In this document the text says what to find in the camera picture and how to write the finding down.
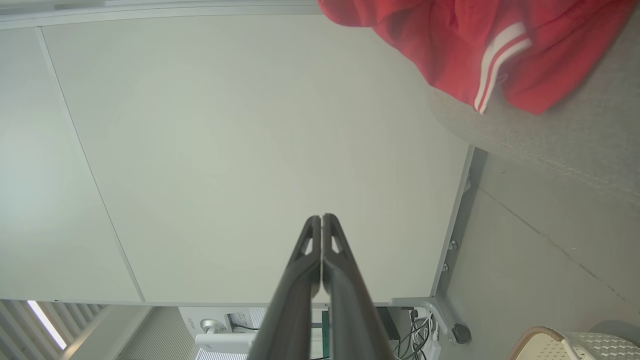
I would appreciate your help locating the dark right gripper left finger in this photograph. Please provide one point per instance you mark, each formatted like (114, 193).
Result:
(292, 310)

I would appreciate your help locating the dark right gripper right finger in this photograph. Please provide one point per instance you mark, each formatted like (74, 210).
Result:
(350, 320)

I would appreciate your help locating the red garment with white trim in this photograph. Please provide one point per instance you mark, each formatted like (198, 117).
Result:
(450, 50)

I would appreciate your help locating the cream perforated laundry basket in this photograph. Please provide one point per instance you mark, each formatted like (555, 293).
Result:
(600, 347)

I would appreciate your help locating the white desktop device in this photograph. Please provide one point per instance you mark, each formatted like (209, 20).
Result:
(220, 347)

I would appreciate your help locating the white power strip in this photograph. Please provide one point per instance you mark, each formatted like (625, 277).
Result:
(433, 350)

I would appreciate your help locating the small metal panel foot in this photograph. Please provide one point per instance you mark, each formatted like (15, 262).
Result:
(445, 267)
(452, 245)

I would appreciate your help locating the black caster wheel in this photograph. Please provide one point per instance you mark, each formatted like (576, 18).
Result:
(461, 334)

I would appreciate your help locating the large white partition panel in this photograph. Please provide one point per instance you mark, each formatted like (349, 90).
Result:
(250, 125)

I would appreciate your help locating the long ceiling light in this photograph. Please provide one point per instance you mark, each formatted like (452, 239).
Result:
(47, 325)

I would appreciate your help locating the grey fabric sofa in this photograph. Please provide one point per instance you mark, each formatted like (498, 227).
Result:
(575, 135)

